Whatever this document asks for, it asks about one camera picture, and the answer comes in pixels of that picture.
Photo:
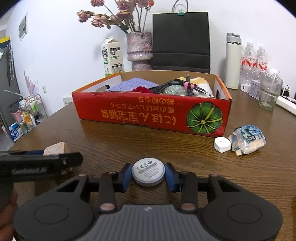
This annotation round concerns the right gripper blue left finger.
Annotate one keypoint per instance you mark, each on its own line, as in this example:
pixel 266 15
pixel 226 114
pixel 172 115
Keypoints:
pixel 111 183

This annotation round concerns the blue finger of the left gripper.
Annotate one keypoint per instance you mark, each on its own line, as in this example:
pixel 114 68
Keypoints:
pixel 67 160
pixel 33 152

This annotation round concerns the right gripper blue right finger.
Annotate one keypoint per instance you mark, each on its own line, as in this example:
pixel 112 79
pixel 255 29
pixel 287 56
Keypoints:
pixel 185 183

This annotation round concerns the beige cube block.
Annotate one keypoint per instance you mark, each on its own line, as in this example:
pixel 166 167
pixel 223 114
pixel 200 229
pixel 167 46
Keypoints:
pixel 56 149

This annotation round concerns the round white disc device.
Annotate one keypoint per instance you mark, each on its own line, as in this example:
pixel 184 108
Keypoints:
pixel 148 172

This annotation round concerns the white earbud case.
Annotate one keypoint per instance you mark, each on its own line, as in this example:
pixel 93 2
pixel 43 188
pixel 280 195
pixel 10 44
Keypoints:
pixel 222 144

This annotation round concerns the blue white snack packet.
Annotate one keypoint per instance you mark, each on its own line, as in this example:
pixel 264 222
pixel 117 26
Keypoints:
pixel 246 139

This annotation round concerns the purple cloth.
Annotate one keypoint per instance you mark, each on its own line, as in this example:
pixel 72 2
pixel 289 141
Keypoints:
pixel 130 85

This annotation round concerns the red fabric rose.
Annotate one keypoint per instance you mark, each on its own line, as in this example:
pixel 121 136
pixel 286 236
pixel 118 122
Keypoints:
pixel 141 89

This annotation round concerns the white and yellow plush toy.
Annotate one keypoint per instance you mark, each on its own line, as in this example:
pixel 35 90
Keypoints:
pixel 202 83

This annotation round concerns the glittery translucent plastic bag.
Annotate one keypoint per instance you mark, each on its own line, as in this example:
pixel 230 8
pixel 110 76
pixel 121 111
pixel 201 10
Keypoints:
pixel 175 90

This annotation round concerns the person's left hand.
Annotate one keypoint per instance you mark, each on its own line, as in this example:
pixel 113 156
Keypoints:
pixel 6 218

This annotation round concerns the metal storage rack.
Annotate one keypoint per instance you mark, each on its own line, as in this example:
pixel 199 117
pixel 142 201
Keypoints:
pixel 28 113

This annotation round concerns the red cardboard box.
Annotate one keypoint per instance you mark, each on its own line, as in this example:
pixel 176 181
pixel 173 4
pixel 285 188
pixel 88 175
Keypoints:
pixel 206 116

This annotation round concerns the white green milk carton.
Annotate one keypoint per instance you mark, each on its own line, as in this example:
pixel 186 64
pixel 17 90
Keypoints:
pixel 112 56

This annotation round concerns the white charger plug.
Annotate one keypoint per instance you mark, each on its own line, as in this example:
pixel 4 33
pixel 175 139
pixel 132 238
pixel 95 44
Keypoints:
pixel 246 87

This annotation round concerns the small white tin box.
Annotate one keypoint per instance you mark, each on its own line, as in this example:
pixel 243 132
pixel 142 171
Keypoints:
pixel 255 89

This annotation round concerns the clear glass cup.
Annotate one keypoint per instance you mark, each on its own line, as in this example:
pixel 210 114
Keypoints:
pixel 269 90

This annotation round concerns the white power strip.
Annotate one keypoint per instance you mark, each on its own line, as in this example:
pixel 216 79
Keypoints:
pixel 286 104

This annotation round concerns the purple textured vase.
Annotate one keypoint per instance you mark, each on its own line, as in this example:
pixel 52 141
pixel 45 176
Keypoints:
pixel 140 50

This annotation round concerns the left plastic water bottle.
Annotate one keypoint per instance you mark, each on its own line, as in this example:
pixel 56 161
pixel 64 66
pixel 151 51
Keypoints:
pixel 248 64

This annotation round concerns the plastic water bottle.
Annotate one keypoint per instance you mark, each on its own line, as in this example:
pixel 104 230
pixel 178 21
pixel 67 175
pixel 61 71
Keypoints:
pixel 248 64
pixel 261 59

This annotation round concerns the right plastic water bottle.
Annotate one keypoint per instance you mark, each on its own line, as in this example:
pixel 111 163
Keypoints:
pixel 261 59

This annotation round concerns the black paper bag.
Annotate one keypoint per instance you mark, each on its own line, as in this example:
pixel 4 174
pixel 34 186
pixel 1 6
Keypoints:
pixel 181 41

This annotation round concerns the white thermos bottle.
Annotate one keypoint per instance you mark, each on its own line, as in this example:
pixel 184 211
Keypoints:
pixel 233 60

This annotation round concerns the dried pink roses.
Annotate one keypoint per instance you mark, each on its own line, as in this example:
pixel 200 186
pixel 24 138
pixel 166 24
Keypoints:
pixel 131 16

